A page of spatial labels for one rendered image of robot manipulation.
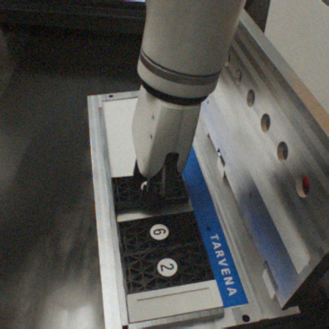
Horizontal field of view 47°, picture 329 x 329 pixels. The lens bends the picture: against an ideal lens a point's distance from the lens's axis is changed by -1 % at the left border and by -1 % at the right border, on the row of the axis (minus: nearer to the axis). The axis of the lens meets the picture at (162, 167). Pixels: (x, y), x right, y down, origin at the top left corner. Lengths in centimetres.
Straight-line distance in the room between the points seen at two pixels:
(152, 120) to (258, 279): 22
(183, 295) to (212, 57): 25
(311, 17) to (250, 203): 34
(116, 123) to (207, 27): 33
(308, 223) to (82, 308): 26
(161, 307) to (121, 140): 28
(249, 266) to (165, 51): 26
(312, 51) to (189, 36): 36
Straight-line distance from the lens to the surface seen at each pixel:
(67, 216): 54
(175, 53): 35
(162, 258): 45
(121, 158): 57
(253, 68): 49
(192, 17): 34
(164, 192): 41
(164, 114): 37
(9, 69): 87
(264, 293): 46
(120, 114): 65
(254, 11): 110
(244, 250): 48
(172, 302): 43
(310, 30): 68
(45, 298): 48
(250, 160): 48
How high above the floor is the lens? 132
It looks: 45 degrees down
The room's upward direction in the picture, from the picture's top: straight up
